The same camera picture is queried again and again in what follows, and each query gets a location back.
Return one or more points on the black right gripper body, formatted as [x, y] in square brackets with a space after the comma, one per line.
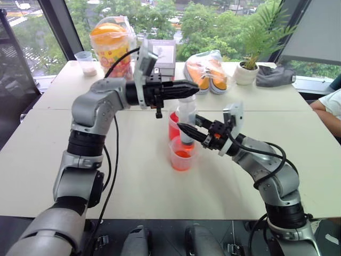
[217, 136]

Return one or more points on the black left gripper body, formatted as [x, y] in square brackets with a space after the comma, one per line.
[153, 89]

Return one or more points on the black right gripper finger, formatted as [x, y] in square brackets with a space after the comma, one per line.
[191, 132]
[203, 121]

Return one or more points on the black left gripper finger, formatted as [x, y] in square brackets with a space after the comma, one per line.
[181, 85]
[179, 94]

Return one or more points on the clear plastic syringe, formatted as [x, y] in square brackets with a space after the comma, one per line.
[186, 109]

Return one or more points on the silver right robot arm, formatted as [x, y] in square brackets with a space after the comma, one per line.
[277, 181]

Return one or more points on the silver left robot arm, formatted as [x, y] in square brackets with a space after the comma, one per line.
[88, 106]

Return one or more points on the clear cup with red liquid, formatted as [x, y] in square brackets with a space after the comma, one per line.
[173, 128]
[181, 160]

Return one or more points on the clear measuring cup, pink contents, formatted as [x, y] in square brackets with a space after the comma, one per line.
[86, 64]

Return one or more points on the orange canvas shoe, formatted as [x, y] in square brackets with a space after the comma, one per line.
[199, 78]
[219, 80]

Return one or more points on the grey and white carton box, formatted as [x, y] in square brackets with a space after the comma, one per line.
[166, 57]

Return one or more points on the clear plastic shoe bag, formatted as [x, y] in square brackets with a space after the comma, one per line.
[205, 57]

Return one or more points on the orange-lidded tub in plastic bag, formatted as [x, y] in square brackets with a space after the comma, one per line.
[112, 45]

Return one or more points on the potted palm in white pot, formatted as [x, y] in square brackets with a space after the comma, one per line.
[246, 73]

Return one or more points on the grey fabric pouch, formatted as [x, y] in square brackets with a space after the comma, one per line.
[274, 77]

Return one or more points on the dark rounded shape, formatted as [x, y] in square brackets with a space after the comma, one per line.
[202, 241]
[137, 241]

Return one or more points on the person's arm with white sleeve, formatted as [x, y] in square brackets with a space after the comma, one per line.
[327, 117]

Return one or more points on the black metal stand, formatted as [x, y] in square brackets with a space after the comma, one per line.
[16, 53]

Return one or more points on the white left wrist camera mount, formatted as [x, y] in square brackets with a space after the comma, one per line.
[142, 62]

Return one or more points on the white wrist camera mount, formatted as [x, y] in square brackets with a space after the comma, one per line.
[235, 112]
[142, 62]

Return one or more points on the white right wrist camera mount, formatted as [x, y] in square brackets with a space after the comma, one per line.
[235, 112]

